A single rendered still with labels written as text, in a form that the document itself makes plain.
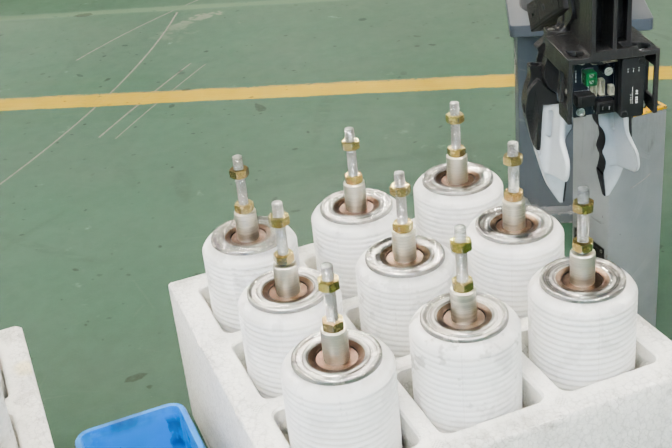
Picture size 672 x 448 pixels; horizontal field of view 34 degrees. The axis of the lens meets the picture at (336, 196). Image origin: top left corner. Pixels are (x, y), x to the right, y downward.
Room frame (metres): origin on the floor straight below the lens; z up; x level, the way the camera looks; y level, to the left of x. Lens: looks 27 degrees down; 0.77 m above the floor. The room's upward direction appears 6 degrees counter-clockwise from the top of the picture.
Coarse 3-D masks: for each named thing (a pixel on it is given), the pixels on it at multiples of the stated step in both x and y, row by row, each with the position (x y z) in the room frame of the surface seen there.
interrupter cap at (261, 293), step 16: (272, 272) 0.88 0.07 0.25; (304, 272) 0.88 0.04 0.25; (320, 272) 0.87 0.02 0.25; (256, 288) 0.86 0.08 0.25; (272, 288) 0.86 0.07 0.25; (304, 288) 0.85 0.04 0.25; (256, 304) 0.83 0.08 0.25; (272, 304) 0.83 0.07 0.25; (288, 304) 0.82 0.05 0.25; (304, 304) 0.82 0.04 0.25
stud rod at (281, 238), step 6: (276, 204) 0.85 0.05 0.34; (282, 204) 0.85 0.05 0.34; (276, 210) 0.85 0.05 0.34; (282, 210) 0.85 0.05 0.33; (276, 216) 0.85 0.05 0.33; (282, 216) 0.85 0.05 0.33; (276, 228) 0.85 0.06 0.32; (282, 228) 0.85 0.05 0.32; (276, 234) 0.85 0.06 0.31; (282, 234) 0.85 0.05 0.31; (276, 240) 0.85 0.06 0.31; (282, 240) 0.85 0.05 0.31; (282, 246) 0.85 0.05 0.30; (282, 252) 0.85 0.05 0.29; (288, 252) 0.85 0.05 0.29; (288, 264) 0.85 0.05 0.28
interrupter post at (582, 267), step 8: (576, 256) 0.81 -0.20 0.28; (584, 256) 0.81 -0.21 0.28; (592, 256) 0.81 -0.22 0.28; (576, 264) 0.81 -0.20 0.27; (584, 264) 0.81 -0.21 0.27; (592, 264) 0.81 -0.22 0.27; (576, 272) 0.81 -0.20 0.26; (584, 272) 0.81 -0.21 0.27; (592, 272) 0.81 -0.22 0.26; (576, 280) 0.81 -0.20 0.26; (584, 280) 0.81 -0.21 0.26; (592, 280) 0.81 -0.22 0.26
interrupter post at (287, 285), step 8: (296, 264) 0.85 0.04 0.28; (280, 272) 0.84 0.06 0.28; (288, 272) 0.84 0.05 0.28; (296, 272) 0.85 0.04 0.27; (280, 280) 0.84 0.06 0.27; (288, 280) 0.84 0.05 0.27; (296, 280) 0.85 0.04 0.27; (280, 288) 0.84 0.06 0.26; (288, 288) 0.84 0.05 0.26; (296, 288) 0.84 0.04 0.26; (280, 296) 0.84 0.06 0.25; (288, 296) 0.84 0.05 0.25
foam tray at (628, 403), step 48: (192, 288) 0.99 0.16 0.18; (192, 336) 0.92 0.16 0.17; (240, 336) 0.89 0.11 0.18; (192, 384) 0.97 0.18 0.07; (240, 384) 0.81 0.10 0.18; (528, 384) 0.78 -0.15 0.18; (624, 384) 0.76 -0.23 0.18; (240, 432) 0.77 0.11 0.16; (432, 432) 0.72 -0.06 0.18; (480, 432) 0.71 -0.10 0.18; (528, 432) 0.71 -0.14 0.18; (576, 432) 0.73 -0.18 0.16; (624, 432) 0.74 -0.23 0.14
